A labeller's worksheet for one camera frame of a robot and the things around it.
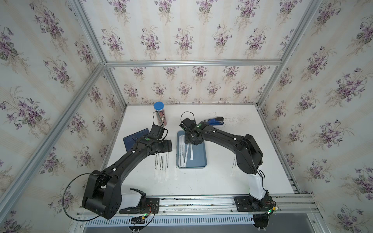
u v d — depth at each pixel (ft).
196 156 2.97
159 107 3.05
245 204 2.35
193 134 2.17
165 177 2.70
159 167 2.82
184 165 2.82
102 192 1.33
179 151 3.05
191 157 2.82
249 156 1.64
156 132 2.19
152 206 2.37
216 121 3.50
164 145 2.51
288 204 2.46
